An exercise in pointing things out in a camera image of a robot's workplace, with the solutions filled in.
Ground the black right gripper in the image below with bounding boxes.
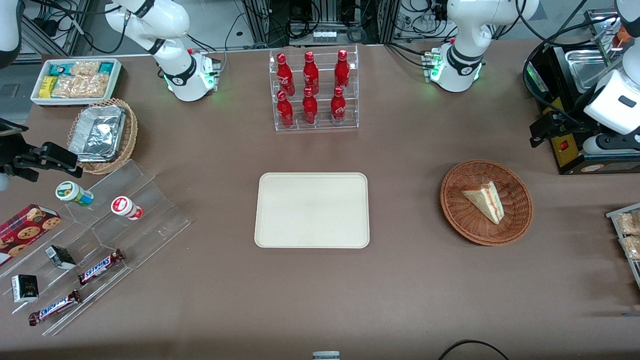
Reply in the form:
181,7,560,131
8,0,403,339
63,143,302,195
0,132,84,183

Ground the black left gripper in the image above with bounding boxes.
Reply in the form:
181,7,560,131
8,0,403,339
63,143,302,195
529,111,601,149

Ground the triangular sandwich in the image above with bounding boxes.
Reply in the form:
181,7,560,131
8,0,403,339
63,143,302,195
461,181,505,225

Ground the light wicker basket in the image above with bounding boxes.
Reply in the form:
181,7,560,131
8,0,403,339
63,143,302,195
67,98,139,175

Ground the grey metal snack tray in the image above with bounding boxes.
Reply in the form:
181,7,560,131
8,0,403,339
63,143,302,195
605,202,640,291

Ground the brown wicker basket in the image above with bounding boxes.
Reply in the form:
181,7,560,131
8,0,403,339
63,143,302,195
440,159,534,247

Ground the beige rectangular tray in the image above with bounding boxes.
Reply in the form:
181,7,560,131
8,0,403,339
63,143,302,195
254,172,371,249

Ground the green label yogurt bottle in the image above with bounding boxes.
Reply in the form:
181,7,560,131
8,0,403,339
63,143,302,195
55,181,94,208

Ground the black food warmer machine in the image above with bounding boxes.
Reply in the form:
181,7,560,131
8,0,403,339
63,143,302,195
523,7,640,176

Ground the foil container stack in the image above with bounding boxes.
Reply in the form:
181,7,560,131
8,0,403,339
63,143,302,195
68,105,127,163

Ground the white snack bin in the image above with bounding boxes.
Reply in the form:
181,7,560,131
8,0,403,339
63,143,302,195
30,58,123,107

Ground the red label yogurt bottle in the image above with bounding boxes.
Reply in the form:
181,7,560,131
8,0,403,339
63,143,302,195
110,196,144,221

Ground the large clear cookie bag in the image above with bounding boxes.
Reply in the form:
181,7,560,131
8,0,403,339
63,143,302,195
52,74,111,99

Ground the red plaid cookie box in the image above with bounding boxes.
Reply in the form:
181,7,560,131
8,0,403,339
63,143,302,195
0,203,63,267

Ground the steel pan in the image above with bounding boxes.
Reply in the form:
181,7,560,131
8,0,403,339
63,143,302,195
565,48,621,94

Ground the small black box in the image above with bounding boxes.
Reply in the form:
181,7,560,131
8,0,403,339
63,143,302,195
45,245,77,271
11,274,40,304

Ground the small clear cookie bag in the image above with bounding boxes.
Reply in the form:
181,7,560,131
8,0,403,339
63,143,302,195
70,60,102,77

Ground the clear acrylic stepped display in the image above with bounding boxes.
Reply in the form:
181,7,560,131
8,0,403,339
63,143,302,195
0,159,192,337

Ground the Snickers bar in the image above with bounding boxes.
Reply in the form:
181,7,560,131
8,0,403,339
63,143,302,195
28,289,83,327
77,248,125,286

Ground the clear snack pack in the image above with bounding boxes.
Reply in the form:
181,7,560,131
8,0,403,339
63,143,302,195
616,211,640,236
620,235,640,261

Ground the red cola bottle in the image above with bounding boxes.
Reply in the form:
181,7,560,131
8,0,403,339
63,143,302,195
302,51,320,95
334,49,351,91
276,90,295,128
302,87,319,125
330,86,347,125
276,53,295,96

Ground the clear acrylic bottle rack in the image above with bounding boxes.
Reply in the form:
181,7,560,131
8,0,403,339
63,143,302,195
269,45,360,132

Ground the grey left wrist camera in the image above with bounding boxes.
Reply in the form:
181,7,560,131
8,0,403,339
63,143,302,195
582,134,640,157

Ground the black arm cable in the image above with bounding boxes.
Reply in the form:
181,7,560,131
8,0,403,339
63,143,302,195
515,0,621,128

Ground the black table cable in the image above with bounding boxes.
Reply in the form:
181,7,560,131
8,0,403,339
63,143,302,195
437,339,511,360

